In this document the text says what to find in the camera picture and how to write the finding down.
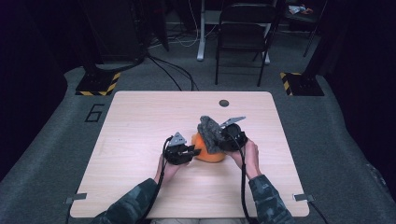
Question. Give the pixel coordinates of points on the black yellow-striped stand base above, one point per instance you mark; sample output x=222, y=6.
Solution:
x=303, y=84
x=98, y=84

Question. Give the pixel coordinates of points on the black folding chair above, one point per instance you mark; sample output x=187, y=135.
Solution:
x=246, y=37

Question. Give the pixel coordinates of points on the person's right hand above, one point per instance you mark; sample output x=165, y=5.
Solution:
x=249, y=161

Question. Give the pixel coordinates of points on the dark cabinet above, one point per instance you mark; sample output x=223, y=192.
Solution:
x=115, y=31

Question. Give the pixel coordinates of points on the person's left hand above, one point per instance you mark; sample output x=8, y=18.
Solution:
x=169, y=172

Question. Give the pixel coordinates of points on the colourful clutter on dark table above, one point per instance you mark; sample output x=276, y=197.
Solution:
x=299, y=9

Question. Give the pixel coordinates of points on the black table grommet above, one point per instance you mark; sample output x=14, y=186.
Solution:
x=223, y=103

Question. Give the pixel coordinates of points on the grey tape strip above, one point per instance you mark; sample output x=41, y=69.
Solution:
x=76, y=198
x=304, y=197

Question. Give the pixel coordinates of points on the white desk leg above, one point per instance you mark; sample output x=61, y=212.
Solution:
x=201, y=37

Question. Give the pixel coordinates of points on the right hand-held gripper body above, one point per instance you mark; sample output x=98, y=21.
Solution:
x=235, y=138

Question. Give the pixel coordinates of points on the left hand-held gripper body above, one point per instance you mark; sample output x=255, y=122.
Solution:
x=176, y=154

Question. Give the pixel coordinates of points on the grey fuzzy cloth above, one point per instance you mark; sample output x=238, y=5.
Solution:
x=211, y=132

